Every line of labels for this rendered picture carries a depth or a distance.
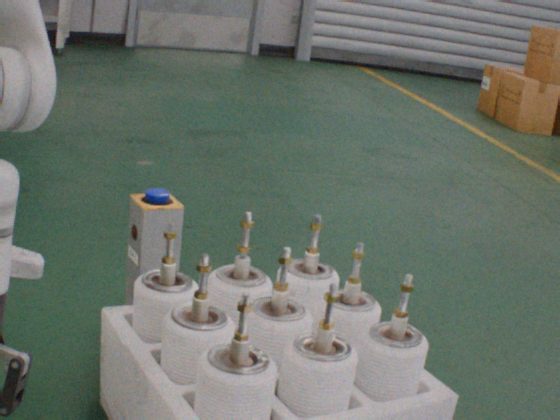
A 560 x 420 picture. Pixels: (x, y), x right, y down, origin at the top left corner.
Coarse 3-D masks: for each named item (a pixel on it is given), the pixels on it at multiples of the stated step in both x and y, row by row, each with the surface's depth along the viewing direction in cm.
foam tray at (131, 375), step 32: (128, 320) 119; (128, 352) 108; (160, 352) 109; (128, 384) 109; (160, 384) 100; (192, 384) 101; (128, 416) 110; (160, 416) 98; (192, 416) 93; (288, 416) 96; (320, 416) 97; (352, 416) 98; (384, 416) 99; (416, 416) 102; (448, 416) 106
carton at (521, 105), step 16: (512, 80) 432; (528, 80) 418; (512, 96) 432; (528, 96) 420; (544, 96) 422; (496, 112) 451; (512, 112) 431; (528, 112) 423; (544, 112) 425; (512, 128) 431; (528, 128) 427; (544, 128) 428
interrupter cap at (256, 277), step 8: (216, 272) 119; (224, 272) 120; (232, 272) 121; (256, 272) 121; (224, 280) 117; (232, 280) 117; (240, 280) 118; (248, 280) 118; (256, 280) 118; (264, 280) 118
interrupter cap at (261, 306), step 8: (256, 304) 110; (264, 304) 111; (288, 304) 112; (296, 304) 112; (256, 312) 108; (264, 312) 108; (272, 312) 109; (288, 312) 110; (296, 312) 109; (304, 312) 109; (272, 320) 106; (280, 320) 106; (288, 320) 107; (296, 320) 107
